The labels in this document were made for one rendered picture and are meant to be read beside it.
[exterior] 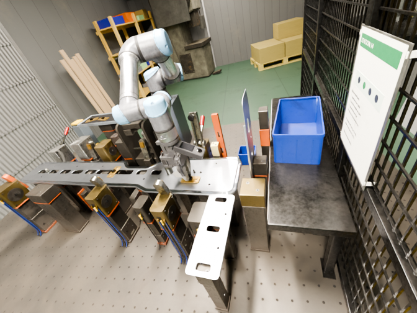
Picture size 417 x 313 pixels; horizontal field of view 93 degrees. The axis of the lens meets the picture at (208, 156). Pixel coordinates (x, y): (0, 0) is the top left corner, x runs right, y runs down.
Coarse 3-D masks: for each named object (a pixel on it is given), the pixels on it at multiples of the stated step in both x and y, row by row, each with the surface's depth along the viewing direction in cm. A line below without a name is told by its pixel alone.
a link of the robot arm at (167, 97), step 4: (156, 92) 77; (160, 92) 75; (164, 92) 77; (164, 96) 73; (168, 96) 75; (140, 100) 73; (144, 100) 72; (168, 100) 73; (140, 104) 72; (140, 108) 72; (144, 112) 73; (144, 116) 74
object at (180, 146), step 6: (180, 144) 74; (186, 144) 74; (174, 150) 73; (180, 150) 73; (186, 150) 72; (192, 150) 73; (198, 150) 73; (204, 150) 75; (192, 156) 73; (198, 156) 73
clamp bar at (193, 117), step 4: (192, 112) 88; (196, 112) 88; (188, 116) 86; (192, 116) 85; (196, 116) 88; (192, 120) 86; (196, 120) 89; (192, 124) 90; (196, 124) 91; (192, 128) 91; (196, 128) 92; (200, 128) 92; (196, 132) 93; (200, 132) 92; (196, 136) 94; (200, 136) 92; (196, 140) 94; (200, 140) 93; (196, 144) 95
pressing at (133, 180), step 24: (48, 168) 125; (72, 168) 118; (96, 168) 112; (120, 168) 106; (144, 168) 100; (192, 168) 91; (216, 168) 87; (240, 168) 84; (144, 192) 88; (192, 192) 80; (216, 192) 77
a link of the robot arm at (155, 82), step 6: (156, 66) 135; (150, 72) 129; (156, 72) 131; (150, 78) 131; (156, 78) 132; (162, 78) 132; (150, 84) 134; (156, 84) 134; (162, 84) 136; (150, 90) 138; (156, 90) 136
